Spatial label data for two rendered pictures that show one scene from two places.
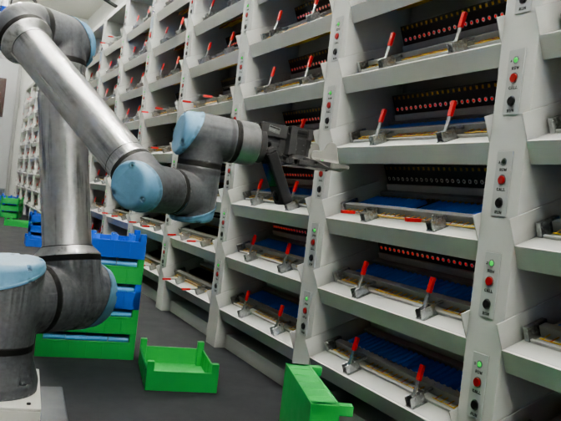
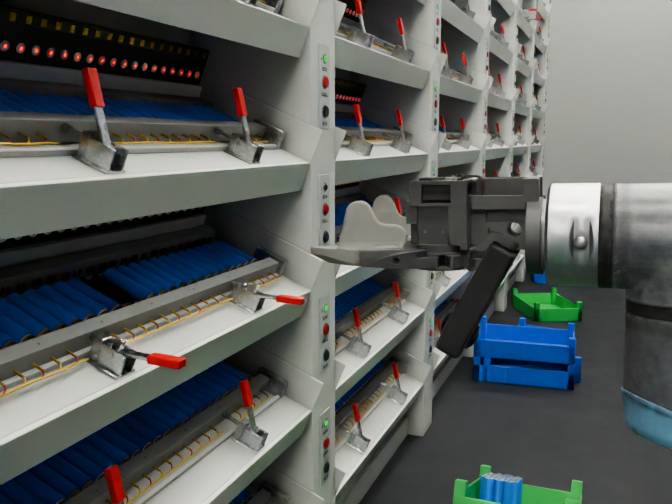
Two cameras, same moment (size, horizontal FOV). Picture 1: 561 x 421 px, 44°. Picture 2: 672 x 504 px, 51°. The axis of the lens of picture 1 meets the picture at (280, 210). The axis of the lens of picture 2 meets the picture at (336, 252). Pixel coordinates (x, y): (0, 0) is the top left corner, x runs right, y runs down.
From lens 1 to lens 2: 2.07 m
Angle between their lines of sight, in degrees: 132
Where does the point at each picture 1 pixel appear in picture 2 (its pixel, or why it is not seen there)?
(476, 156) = (291, 182)
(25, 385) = not seen: outside the picture
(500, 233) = (326, 271)
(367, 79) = not seen: outside the picture
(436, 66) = (232, 17)
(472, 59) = (278, 32)
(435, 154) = (248, 185)
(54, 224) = not seen: outside the picture
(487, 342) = (327, 393)
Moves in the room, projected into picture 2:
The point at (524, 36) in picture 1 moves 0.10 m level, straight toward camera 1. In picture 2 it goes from (326, 30) to (384, 34)
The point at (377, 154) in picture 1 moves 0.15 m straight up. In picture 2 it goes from (134, 197) to (127, 33)
